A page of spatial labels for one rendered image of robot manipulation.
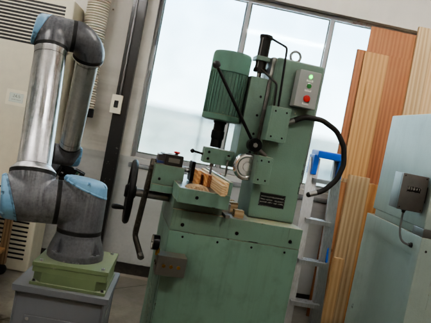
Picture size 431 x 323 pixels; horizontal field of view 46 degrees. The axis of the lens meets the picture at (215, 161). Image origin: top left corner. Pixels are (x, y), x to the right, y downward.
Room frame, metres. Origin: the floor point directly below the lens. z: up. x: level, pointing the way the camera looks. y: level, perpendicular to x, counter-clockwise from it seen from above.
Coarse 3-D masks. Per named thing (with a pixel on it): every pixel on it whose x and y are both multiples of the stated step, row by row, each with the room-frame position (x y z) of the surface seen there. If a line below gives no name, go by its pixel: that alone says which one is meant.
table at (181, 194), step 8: (184, 176) 2.49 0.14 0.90; (152, 184) 2.20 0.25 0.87; (176, 184) 2.12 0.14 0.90; (184, 184) 2.15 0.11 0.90; (168, 192) 2.21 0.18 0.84; (176, 192) 2.07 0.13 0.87; (184, 192) 2.01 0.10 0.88; (192, 192) 2.02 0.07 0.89; (200, 192) 2.03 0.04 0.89; (208, 192) 2.03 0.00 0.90; (176, 200) 2.03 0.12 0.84; (184, 200) 2.01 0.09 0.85; (192, 200) 2.02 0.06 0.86; (200, 200) 2.03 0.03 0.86; (208, 200) 2.03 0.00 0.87; (216, 200) 2.04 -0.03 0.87; (224, 200) 2.05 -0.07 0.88; (224, 208) 2.05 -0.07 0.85
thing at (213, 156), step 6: (204, 150) 2.30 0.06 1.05; (210, 150) 2.29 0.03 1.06; (216, 150) 2.30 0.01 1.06; (222, 150) 2.30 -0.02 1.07; (204, 156) 2.29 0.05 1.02; (210, 156) 2.29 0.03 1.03; (216, 156) 2.30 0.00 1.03; (222, 156) 2.30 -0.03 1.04; (210, 162) 2.29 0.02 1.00; (216, 162) 2.30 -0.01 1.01; (222, 162) 2.30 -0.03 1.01
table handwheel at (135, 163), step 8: (136, 160) 2.24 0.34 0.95; (136, 168) 2.18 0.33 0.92; (136, 176) 2.15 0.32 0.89; (128, 184) 2.26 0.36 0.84; (136, 184) 2.15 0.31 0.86; (128, 192) 2.13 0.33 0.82; (136, 192) 2.25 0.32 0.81; (152, 192) 2.27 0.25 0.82; (160, 192) 2.29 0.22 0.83; (128, 200) 2.12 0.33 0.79; (160, 200) 2.28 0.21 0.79; (168, 200) 2.28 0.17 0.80; (128, 208) 2.13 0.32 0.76; (128, 216) 2.16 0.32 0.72
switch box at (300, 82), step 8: (296, 72) 2.26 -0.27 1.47; (304, 72) 2.22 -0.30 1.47; (312, 72) 2.23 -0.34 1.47; (296, 80) 2.24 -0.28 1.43; (304, 80) 2.22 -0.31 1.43; (312, 80) 2.23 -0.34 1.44; (320, 80) 2.24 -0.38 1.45; (296, 88) 2.22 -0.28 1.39; (304, 88) 2.22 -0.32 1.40; (312, 88) 2.23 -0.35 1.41; (296, 96) 2.22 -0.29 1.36; (312, 96) 2.23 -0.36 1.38; (296, 104) 2.22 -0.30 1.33; (304, 104) 2.22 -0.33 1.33; (312, 104) 2.23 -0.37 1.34
